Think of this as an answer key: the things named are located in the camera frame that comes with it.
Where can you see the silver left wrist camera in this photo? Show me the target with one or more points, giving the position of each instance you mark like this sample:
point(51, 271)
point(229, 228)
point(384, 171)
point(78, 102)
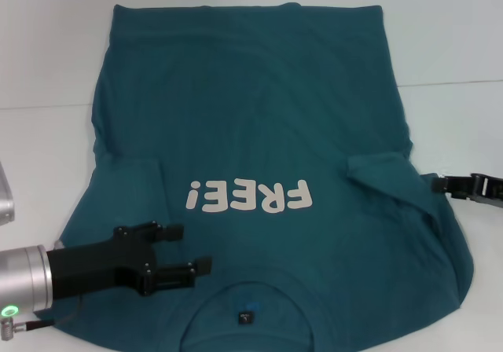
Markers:
point(6, 195)

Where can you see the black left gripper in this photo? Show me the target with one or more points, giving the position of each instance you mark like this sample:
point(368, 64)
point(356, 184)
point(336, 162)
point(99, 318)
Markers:
point(98, 265)

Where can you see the teal t-shirt with FREE print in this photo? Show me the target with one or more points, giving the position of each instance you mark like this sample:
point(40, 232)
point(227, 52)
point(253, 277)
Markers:
point(243, 112)

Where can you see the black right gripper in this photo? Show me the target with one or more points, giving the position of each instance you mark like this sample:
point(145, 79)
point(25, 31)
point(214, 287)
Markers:
point(489, 191)

